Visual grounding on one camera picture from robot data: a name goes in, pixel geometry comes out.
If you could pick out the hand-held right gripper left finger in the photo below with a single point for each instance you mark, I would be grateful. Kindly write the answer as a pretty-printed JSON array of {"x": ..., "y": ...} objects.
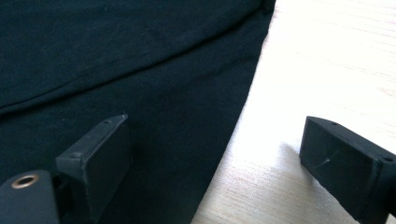
[{"x": 99, "y": 161}]

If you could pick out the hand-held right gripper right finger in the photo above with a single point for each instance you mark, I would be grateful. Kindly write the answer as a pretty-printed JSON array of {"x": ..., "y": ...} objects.
[{"x": 345, "y": 168}]

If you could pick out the black cloth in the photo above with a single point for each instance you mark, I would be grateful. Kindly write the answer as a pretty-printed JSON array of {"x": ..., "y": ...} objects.
[{"x": 124, "y": 62}]

